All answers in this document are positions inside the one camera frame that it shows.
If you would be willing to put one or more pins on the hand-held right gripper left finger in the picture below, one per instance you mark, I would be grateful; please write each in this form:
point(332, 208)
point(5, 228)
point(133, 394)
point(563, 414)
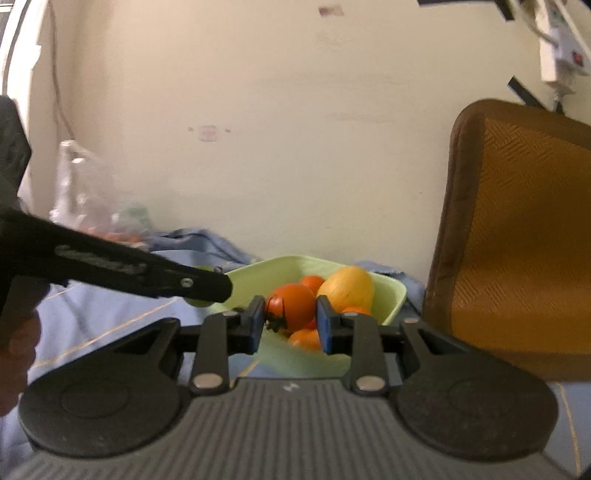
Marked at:
point(257, 325)

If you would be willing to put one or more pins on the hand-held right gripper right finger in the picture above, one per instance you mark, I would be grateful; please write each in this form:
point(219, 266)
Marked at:
point(324, 330)

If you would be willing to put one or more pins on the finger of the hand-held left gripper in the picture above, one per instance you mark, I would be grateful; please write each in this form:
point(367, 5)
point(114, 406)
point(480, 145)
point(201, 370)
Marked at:
point(115, 265)

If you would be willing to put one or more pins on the large round orange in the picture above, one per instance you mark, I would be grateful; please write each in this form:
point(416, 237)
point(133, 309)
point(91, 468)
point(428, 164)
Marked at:
point(304, 340)

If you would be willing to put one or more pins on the orange tomato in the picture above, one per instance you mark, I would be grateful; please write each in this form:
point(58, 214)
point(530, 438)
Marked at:
point(295, 304)

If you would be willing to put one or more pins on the orange persimmon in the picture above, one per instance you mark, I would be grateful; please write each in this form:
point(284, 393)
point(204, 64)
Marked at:
point(358, 311)

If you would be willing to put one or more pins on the light green plastic bin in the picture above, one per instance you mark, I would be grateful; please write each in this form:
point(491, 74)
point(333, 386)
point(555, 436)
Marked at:
point(388, 295)

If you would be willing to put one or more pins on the person's left hand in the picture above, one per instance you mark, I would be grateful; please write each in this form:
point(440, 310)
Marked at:
point(16, 369)

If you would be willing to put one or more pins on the blue striped blanket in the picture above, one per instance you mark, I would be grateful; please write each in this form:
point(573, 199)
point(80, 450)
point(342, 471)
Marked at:
point(115, 309)

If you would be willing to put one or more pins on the small orange tangerine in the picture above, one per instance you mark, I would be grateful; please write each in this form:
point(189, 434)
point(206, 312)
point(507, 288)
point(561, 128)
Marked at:
point(313, 282)

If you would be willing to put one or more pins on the yellow mango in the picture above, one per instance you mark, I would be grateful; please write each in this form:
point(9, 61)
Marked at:
point(348, 286)

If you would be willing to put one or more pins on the clear plastic bag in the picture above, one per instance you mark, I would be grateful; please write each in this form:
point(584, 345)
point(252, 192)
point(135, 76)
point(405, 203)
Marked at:
point(78, 194)

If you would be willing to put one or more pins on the brown woven seat cushion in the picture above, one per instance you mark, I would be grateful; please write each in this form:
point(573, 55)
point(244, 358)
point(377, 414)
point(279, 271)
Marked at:
point(517, 230)

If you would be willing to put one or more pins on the black tape strip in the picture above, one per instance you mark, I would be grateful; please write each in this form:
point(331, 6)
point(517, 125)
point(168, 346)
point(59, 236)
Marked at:
point(521, 91)

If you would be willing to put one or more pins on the white power strip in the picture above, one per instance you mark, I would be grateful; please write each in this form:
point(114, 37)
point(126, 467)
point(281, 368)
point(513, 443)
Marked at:
point(565, 46)

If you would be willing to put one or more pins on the white door frame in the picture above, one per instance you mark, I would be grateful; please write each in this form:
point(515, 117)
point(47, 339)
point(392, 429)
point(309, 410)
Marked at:
point(27, 69)

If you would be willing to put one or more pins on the pink wall sticker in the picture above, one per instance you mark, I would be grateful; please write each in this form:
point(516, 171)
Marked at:
point(207, 133)

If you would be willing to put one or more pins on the dark red wall sticker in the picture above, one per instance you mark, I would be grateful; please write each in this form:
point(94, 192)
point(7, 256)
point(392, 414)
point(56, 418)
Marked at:
point(329, 10)

